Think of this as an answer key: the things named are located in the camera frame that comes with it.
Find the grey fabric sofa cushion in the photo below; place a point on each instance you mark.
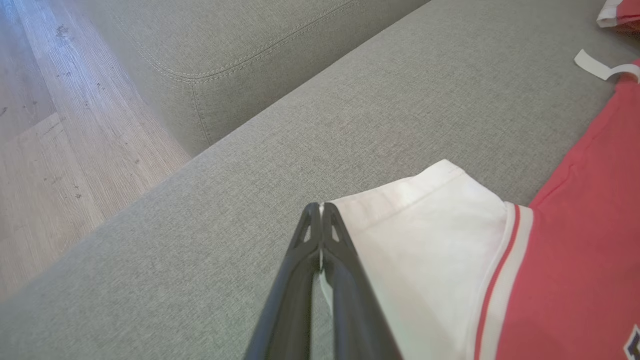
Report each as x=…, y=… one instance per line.
x=225, y=40

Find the red shorts with white stripes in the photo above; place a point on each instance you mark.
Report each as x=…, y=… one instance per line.
x=620, y=12

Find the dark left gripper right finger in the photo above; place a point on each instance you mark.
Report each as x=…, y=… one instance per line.
x=355, y=305

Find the grey fabric sofa seat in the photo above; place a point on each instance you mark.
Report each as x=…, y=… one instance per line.
x=250, y=165

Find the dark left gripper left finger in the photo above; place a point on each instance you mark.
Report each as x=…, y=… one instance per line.
x=287, y=300

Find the red and white jersey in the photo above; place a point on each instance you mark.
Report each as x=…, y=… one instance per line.
x=565, y=250

